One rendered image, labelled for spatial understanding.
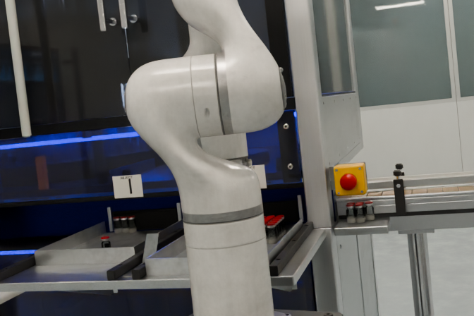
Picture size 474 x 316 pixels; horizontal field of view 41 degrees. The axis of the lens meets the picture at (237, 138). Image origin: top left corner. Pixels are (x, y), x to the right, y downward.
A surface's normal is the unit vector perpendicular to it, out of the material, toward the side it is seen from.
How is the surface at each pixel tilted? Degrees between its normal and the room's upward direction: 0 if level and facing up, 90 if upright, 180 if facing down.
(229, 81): 77
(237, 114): 122
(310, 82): 90
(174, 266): 90
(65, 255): 90
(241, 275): 90
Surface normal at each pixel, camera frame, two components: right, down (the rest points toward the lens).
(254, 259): 0.69, -0.04
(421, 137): -0.28, 0.08
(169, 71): -0.11, -0.62
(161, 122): 0.15, 0.07
